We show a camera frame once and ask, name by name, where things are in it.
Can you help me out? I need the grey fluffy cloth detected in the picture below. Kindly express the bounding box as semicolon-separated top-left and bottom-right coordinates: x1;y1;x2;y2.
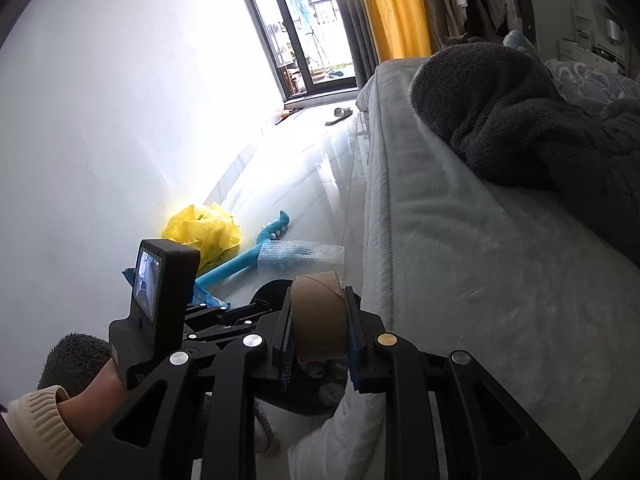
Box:
37;332;114;402

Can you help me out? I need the yellow plastic bag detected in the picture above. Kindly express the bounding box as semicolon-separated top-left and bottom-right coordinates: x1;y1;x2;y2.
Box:
161;202;244;272

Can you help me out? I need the person's left forearm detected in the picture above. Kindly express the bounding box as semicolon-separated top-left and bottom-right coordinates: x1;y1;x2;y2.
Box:
7;359;127;479

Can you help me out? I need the dark round bin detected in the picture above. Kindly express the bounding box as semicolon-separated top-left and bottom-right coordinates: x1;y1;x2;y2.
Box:
250;280;353;417

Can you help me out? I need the brown cardboard tube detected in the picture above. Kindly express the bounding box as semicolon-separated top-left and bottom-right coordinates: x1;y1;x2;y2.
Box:
290;271;351;362

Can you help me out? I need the clear bubble wrap piece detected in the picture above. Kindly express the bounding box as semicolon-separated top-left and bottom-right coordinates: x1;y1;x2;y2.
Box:
256;240;347;274

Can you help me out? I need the yellow curtain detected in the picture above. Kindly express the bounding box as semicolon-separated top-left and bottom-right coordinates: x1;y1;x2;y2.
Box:
350;0;434;62

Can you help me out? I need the teal long-handled toy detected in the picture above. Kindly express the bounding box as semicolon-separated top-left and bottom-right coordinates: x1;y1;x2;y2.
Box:
194;209;292;292

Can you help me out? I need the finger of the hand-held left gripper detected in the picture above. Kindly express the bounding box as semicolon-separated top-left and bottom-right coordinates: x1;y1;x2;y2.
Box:
186;301;236;323
183;310;275;351

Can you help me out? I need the blue snack packet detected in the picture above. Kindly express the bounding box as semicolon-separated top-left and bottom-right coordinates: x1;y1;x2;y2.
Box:
122;269;232;312

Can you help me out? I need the white desk organizer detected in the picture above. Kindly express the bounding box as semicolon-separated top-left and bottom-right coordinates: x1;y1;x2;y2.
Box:
557;0;626;69

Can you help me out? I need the grey curtain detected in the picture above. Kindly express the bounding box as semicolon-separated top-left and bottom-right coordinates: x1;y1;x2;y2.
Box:
325;0;382;80

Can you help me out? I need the dark grey fleece blanket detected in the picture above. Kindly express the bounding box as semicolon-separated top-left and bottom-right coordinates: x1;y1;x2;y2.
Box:
409;42;640;252

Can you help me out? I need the black balcony door frame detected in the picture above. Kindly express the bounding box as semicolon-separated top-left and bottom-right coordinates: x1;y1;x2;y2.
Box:
232;0;359;107

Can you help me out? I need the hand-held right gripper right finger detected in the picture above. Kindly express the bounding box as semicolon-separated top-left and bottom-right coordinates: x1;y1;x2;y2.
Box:
344;286;583;480

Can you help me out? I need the blue printed blanket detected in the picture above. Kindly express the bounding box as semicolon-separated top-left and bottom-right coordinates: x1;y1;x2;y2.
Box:
502;30;640;107

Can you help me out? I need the white table lamp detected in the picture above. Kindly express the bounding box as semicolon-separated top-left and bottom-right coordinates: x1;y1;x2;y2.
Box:
607;17;629;69

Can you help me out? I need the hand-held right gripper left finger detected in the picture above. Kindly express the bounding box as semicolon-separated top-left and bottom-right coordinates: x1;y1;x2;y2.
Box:
57;285;297;480

